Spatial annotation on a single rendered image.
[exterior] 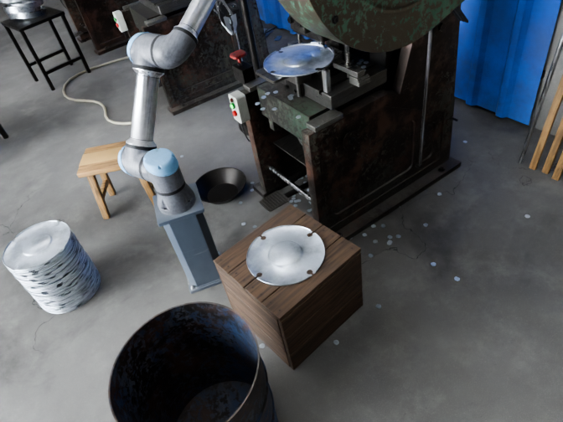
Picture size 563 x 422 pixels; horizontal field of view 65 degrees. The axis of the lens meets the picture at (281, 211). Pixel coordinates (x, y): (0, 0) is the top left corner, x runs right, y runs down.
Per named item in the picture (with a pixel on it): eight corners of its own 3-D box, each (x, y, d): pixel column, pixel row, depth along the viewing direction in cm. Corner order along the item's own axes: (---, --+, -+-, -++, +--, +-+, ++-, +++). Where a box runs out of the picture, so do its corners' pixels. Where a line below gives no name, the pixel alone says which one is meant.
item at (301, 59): (348, 57, 177) (348, 54, 176) (290, 84, 167) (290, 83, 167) (305, 39, 196) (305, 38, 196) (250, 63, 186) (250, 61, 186)
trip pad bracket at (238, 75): (250, 107, 212) (241, 69, 199) (240, 100, 218) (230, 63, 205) (260, 102, 214) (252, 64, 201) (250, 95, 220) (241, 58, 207)
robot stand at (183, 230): (190, 294, 201) (157, 224, 171) (183, 265, 214) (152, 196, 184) (229, 280, 204) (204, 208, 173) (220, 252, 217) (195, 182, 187)
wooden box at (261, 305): (293, 371, 167) (279, 319, 143) (233, 312, 190) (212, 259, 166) (363, 304, 183) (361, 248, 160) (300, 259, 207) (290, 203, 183)
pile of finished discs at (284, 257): (282, 301, 148) (282, 299, 148) (231, 257, 166) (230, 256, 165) (341, 250, 160) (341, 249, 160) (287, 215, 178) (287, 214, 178)
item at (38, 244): (38, 276, 179) (38, 275, 179) (-12, 264, 189) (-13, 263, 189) (84, 226, 198) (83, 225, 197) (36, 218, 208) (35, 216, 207)
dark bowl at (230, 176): (212, 219, 236) (208, 210, 231) (188, 192, 255) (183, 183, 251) (258, 193, 246) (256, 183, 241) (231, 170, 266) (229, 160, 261)
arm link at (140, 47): (139, 183, 167) (154, 30, 154) (113, 173, 174) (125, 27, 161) (162, 181, 177) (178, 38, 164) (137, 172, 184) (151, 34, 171)
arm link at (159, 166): (170, 197, 166) (157, 168, 157) (145, 187, 172) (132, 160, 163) (191, 177, 173) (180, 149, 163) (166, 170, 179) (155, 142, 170)
